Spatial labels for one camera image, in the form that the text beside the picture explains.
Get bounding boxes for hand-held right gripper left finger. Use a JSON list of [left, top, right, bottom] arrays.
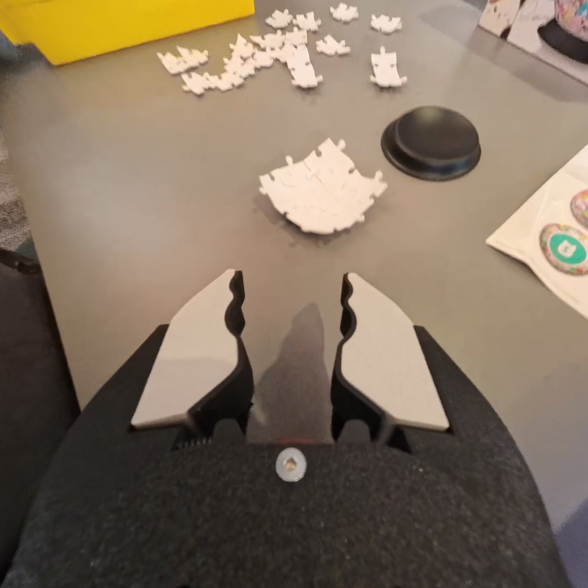
[[131, 269, 254, 444]]

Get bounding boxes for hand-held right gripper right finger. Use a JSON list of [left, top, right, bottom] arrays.
[[330, 272, 451, 445]]

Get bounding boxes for joined white puzzle section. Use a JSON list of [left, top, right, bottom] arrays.
[[257, 137, 389, 237]]

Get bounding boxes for scattered loose puzzle pieces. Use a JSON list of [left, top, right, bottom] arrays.
[[155, 1, 409, 97]]

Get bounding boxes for printed puzzle package box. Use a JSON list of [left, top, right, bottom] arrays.
[[477, 0, 588, 86]]

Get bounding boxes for white printed instruction sheet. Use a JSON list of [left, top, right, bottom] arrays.
[[485, 144, 588, 321]]

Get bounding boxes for black round desk grommet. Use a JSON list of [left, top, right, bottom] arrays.
[[379, 105, 482, 183]]

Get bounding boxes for yellow box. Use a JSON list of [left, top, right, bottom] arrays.
[[0, 0, 256, 67]]

